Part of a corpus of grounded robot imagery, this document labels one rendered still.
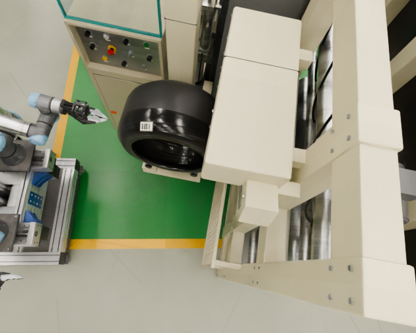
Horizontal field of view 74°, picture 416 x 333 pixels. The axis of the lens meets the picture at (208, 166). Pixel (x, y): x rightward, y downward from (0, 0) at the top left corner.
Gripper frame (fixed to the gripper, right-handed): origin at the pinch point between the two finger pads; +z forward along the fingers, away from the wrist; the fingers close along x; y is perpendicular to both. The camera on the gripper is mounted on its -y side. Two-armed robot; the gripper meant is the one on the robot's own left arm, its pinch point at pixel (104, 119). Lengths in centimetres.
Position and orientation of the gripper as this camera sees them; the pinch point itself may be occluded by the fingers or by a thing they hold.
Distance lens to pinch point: 152.2
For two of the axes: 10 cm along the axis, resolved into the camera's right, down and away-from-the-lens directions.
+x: 1.7, -9.2, 3.6
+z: 9.6, 2.3, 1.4
